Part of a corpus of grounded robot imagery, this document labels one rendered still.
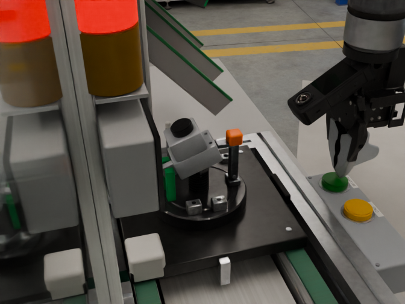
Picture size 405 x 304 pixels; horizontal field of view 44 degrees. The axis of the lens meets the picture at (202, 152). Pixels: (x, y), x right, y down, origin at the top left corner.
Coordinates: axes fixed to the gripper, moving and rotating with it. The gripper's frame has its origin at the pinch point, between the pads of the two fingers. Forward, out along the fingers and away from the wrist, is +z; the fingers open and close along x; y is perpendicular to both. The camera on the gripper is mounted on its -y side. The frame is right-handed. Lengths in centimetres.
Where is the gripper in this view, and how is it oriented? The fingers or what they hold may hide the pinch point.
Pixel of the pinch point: (336, 170)
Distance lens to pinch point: 78.8
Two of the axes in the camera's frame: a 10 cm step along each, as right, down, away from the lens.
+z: 0.2, 8.4, 5.5
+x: -2.6, -5.3, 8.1
